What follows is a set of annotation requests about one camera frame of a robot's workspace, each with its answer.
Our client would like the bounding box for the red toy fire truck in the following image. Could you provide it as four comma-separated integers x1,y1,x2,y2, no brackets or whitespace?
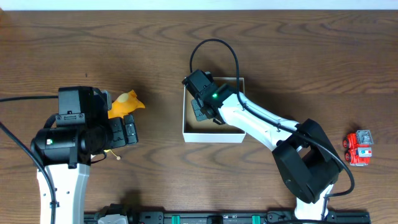
342,130,374,166

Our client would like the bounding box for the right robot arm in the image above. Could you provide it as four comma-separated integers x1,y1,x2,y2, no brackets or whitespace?
186,83,347,223

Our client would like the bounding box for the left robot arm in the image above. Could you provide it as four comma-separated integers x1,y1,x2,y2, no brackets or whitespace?
31,114,138,223

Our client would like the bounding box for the white cardboard box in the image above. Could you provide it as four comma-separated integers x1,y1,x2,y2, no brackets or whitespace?
182,88,246,143

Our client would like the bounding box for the cream pellet drum toy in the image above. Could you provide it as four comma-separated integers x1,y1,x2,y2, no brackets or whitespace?
104,149,121,161

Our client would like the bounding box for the orange rubber animal toy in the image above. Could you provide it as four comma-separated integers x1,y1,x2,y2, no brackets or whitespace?
108,90,145,119

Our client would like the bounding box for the black mounting rail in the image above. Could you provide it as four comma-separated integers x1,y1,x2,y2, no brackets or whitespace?
83,203,371,224

